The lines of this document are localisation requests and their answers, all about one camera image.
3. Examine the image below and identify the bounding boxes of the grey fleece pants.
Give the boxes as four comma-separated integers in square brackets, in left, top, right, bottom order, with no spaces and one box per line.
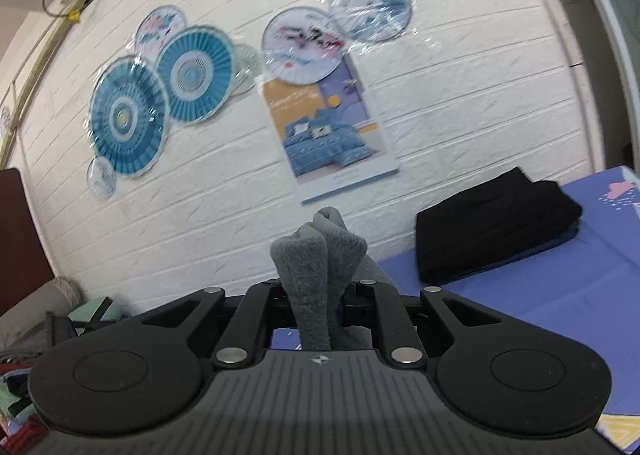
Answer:
[270,207,393,351]

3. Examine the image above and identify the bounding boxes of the pile of mixed clothes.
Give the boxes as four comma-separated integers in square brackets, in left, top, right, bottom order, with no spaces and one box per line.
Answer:
[1,277,127,454]

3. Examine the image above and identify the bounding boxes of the purple patterned bed sheet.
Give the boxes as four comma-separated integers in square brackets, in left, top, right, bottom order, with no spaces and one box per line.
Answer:
[269,165,640,453]

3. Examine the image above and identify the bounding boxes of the dark wooden headboard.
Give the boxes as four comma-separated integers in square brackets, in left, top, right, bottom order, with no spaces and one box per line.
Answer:
[0,168,54,314]

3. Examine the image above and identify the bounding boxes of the folded black garment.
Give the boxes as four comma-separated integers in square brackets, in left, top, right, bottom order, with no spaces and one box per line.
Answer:
[416,167,582,286]

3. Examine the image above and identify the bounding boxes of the small pale blue fan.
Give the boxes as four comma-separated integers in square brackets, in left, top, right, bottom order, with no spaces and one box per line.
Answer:
[86,156,117,201]

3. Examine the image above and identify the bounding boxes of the large blue paper fan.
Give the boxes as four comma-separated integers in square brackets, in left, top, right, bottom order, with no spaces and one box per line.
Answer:
[88,54,170,178]

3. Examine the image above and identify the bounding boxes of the bedding advertisement poster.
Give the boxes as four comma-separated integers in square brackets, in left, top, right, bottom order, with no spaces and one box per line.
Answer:
[260,56,399,204]

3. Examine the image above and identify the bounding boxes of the medium blue paper fan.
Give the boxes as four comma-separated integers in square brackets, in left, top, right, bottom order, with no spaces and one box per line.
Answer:
[156,25,236,125]

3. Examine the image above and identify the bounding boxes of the pale green paper fan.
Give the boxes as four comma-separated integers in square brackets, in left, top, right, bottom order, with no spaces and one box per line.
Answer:
[231,44,262,96]

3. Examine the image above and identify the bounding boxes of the white pink paper fan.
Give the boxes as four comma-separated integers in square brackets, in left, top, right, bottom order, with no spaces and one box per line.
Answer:
[134,4,188,63]

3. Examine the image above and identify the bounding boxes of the white floral paper fan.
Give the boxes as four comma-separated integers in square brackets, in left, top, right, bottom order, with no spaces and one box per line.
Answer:
[260,7,346,86]

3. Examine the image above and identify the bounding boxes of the blue white paper fan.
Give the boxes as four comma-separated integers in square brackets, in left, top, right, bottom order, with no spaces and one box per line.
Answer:
[329,0,412,44]

